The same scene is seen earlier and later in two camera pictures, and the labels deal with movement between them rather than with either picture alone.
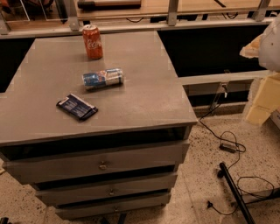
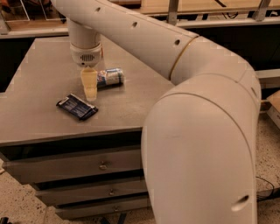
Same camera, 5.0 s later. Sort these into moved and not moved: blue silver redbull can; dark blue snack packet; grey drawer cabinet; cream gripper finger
Moved: cream gripper finger
Not moved: blue silver redbull can; dark blue snack packet; grey drawer cabinet
